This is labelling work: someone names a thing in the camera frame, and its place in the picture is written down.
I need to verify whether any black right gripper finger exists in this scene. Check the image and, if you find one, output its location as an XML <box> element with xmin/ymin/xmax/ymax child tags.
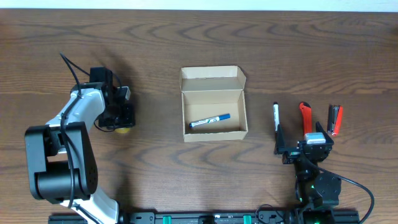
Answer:
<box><xmin>274</xmin><ymin>124</ymin><xmax>286</xmax><ymax>154</ymax></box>
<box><xmin>315</xmin><ymin>121</ymin><xmax>334</xmax><ymax>145</ymax></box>

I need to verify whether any yellow tape roll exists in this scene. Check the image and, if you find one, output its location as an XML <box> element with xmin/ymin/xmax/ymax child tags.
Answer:
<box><xmin>115</xmin><ymin>128</ymin><xmax>130</xmax><ymax>134</ymax></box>

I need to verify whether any red black stapler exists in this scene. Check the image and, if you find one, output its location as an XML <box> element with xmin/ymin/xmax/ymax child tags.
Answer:
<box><xmin>327</xmin><ymin>105</ymin><xmax>343</xmax><ymax>136</ymax></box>

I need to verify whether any orange utility knife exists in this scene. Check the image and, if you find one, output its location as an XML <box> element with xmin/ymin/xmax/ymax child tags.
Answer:
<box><xmin>299</xmin><ymin>101</ymin><xmax>312</xmax><ymax>135</ymax></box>

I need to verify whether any black white marker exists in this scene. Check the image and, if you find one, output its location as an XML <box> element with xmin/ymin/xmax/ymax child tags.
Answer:
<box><xmin>273</xmin><ymin>102</ymin><xmax>280</xmax><ymax>132</ymax></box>

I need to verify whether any blue marker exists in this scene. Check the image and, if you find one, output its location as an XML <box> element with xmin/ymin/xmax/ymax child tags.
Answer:
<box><xmin>189</xmin><ymin>113</ymin><xmax>231</xmax><ymax>128</ymax></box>

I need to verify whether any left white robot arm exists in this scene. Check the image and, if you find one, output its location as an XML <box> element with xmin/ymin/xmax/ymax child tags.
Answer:
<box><xmin>24</xmin><ymin>65</ymin><xmax>285</xmax><ymax>223</ymax></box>

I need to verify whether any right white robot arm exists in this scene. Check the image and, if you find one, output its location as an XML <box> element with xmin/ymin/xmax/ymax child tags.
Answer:
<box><xmin>274</xmin><ymin>123</ymin><xmax>341</xmax><ymax>223</ymax></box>

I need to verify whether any open cardboard box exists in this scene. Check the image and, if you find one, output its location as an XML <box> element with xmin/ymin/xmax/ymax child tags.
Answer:
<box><xmin>180</xmin><ymin>65</ymin><xmax>248</xmax><ymax>142</ymax></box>

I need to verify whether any black mounting rail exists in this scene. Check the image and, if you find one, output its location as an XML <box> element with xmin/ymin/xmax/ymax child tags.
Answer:
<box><xmin>48</xmin><ymin>208</ymin><xmax>360</xmax><ymax>224</ymax></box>

